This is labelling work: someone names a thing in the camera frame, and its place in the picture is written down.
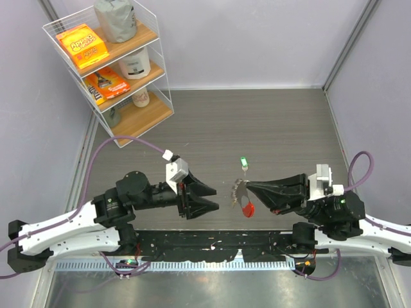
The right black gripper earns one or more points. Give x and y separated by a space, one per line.
280 200

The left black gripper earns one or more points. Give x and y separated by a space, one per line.
194 206

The keyring bunch with red tag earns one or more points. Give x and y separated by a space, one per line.
239 196

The key with green tag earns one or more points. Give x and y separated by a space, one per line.
244 164

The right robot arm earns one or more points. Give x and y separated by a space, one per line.
335 218

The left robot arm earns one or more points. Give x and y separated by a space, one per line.
104 223

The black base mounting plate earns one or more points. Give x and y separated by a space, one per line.
212 245

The cream patterned cup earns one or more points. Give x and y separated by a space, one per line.
141 98

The grey green small vase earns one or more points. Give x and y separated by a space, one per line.
112 117

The yellow candy packet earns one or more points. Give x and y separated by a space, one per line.
98 98

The orange snack packet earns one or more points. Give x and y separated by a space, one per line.
108 82

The white labelled tub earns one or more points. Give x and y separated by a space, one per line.
136 65

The orange snack box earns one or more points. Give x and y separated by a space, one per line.
83 46

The grey paper bag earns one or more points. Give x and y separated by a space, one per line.
117 20

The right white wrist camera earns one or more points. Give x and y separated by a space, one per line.
321 184

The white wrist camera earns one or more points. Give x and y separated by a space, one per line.
321 184
176 170

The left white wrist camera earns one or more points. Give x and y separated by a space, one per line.
176 170

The white slotted cable duct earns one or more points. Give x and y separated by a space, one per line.
236 265

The white wire shelf rack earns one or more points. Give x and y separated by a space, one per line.
134 121

